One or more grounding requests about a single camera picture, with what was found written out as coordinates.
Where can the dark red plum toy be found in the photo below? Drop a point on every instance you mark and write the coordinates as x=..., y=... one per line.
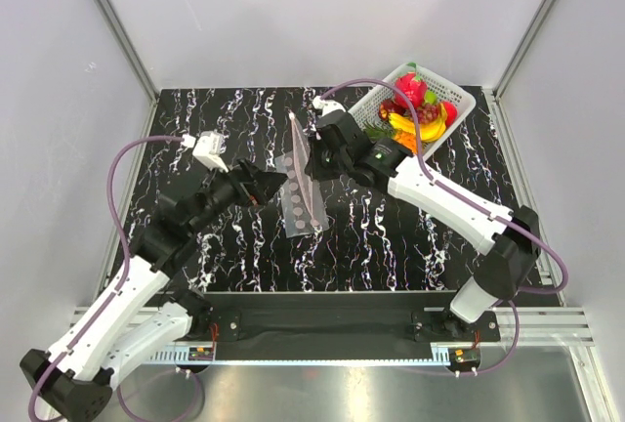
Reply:
x=388, y=107

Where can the yellow banana bunch toy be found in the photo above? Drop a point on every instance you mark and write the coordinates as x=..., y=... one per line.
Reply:
x=428, y=133

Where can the right connector board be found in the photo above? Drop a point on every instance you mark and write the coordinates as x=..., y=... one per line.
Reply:
x=466, y=355

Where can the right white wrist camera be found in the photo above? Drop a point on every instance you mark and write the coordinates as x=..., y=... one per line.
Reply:
x=324, y=107

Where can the clear pink-dotted zip bag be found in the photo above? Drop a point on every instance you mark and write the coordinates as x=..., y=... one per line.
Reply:
x=303, y=209

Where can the white slotted cable duct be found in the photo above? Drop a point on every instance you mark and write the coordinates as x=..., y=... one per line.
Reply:
x=414, y=355

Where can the white plastic mesh basket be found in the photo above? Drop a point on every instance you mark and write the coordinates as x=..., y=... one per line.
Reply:
x=366, y=109

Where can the left aluminium frame post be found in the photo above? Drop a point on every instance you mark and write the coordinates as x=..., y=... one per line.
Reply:
x=124, y=42

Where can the left connector board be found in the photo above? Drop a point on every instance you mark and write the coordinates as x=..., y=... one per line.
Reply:
x=201, y=353

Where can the purple grape bunch toy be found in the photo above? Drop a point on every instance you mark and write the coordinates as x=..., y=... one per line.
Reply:
x=427, y=113

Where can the red apple toy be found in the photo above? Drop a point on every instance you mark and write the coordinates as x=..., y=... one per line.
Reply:
x=450, y=112

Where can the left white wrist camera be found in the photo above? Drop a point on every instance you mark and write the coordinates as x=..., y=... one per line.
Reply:
x=207, y=149

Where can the red dragon fruit toy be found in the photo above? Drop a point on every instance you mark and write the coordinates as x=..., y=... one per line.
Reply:
x=415, y=88

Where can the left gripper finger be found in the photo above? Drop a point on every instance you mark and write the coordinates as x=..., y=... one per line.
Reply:
x=263, y=186
x=251, y=173

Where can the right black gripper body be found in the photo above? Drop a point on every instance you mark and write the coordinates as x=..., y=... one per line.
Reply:
x=333, y=165

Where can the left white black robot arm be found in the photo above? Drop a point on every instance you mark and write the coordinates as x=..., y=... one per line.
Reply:
x=78, y=374

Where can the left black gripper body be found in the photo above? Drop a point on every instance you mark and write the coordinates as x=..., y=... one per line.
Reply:
x=225, y=190

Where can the orange toy pineapple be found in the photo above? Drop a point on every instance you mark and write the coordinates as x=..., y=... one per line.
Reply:
x=379, y=131

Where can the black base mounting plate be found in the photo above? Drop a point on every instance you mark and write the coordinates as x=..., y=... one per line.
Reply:
x=273, y=318

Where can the right aluminium frame post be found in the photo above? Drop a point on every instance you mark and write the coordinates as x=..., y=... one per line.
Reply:
x=541, y=15

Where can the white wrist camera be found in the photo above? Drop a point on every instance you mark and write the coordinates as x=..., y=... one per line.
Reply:
x=207, y=149
x=324, y=107

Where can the black marble pattern mat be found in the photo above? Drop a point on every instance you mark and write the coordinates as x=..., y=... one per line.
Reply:
x=373, y=243

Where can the aluminium frame post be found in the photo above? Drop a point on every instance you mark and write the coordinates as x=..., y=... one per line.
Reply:
x=124, y=42
x=541, y=15

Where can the connector board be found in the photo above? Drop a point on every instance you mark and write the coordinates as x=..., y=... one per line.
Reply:
x=201, y=353
x=466, y=355

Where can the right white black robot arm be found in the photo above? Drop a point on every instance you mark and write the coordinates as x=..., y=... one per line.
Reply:
x=506, y=239

